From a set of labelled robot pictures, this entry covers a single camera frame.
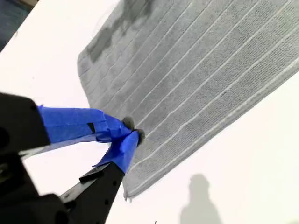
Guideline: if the grey striped towel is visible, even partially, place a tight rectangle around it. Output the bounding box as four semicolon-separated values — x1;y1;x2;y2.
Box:
77;0;299;203

